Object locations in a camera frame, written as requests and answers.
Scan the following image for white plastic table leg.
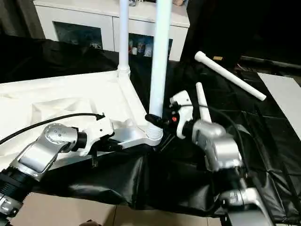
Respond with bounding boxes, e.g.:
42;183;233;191
195;81;214;125
145;0;174;140
194;50;268;102
116;0;132;79

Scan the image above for black work mat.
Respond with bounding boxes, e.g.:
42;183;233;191
0;34;301;225

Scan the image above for flat white board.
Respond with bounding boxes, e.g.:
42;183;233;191
257;72;301;143

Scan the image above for white cabinet with glass doors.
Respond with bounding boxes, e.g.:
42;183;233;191
33;0;191;62

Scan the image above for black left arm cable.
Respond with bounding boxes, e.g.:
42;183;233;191
0;113;106;145

